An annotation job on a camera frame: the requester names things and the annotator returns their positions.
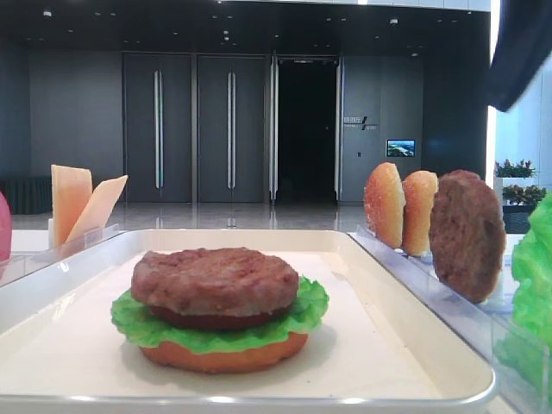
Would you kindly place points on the clear long rail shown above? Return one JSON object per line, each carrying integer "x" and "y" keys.
{"x": 32, "y": 251}
{"x": 481, "y": 326}

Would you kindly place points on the white rectangular tray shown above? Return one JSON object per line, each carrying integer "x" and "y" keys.
{"x": 379, "y": 349}

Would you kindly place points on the upright bun slice far right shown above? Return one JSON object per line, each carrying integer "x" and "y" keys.
{"x": 420, "y": 188}

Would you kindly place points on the orange cheese slice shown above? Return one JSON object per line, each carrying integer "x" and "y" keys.
{"x": 96, "y": 213}
{"x": 71, "y": 191}

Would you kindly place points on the dark double door left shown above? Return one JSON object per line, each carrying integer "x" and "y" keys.
{"x": 157, "y": 113}

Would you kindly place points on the clear left long rail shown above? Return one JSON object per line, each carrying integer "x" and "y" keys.
{"x": 32, "y": 251}

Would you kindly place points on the upright red tomato slice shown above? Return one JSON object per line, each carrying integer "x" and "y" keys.
{"x": 6, "y": 225}

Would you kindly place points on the right orange cheese slice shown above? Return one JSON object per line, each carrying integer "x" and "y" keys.
{"x": 96, "y": 213}

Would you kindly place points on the brown meat patty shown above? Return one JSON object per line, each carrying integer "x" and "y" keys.
{"x": 231, "y": 282}
{"x": 467, "y": 235}

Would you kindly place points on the wall display screen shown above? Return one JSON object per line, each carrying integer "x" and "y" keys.
{"x": 400, "y": 148}

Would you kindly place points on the left orange cheese slice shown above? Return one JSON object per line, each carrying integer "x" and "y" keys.
{"x": 71, "y": 191}

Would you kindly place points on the clear right long rail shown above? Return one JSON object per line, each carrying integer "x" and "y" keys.
{"x": 481, "y": 326}

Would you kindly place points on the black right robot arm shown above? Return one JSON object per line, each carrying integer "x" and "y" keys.
{"x": 523, "y": 44}

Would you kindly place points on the dark double door middle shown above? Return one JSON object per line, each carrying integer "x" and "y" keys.
{"x": 231, "y": 129}

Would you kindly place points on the flower planter box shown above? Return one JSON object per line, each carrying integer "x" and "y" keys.
{"x": 516, "y": 183}

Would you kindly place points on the upright green lettuce leaf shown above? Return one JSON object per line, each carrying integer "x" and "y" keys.
{"x": 531, "y": 268}

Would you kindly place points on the green lettuce leaf on tray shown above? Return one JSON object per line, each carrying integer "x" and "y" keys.
{"x": 141, "y": 328}

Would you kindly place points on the upright bun slice far left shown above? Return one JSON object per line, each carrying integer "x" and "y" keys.
{"x": 384, "y": 202}

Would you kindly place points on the orange bun base on tray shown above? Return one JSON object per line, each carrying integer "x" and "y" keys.
{"x": 247, "y": 361}

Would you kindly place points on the upright bun slice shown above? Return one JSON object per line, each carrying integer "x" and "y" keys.
{"x": 384, "y": 202}
{"x": 420, "y": 188}

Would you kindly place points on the dark double door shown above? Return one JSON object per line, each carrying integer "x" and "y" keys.
{"x": 157, "y": 113}
{"x": 231, "y": 129}

